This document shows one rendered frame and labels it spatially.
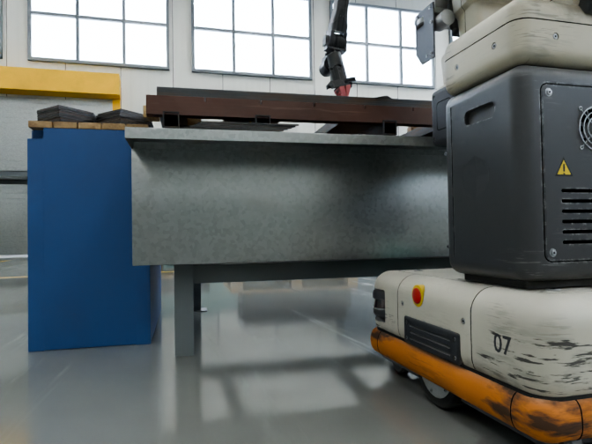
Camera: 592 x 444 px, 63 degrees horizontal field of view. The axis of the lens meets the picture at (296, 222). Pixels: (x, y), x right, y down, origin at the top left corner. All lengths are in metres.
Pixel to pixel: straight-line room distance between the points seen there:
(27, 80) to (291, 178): 8.93
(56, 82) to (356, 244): 8.93
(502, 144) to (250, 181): 0.82
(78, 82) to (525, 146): 9.49
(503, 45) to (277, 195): 0.82
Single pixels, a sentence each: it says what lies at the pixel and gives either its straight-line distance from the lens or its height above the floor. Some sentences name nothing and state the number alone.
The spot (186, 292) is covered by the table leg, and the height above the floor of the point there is 0.20.
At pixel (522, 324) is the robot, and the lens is 0.88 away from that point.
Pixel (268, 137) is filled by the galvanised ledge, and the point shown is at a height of 0.66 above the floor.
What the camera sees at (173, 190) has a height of 0.52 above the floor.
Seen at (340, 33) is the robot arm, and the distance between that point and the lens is 1.96.
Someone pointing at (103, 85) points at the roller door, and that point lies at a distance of 10.02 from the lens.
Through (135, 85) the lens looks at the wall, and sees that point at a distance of 10.38.
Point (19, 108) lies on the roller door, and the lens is 10.51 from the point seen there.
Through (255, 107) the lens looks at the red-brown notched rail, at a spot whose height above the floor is 0.80.
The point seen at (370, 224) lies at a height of 0.41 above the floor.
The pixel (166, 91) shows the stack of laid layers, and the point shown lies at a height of 0.85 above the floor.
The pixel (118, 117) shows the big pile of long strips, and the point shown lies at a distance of 1.89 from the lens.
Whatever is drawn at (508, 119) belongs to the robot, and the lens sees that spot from 0.97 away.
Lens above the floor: 0.39
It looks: 1 degrees up
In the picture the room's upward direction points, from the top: 1 degrees counter-clockwise
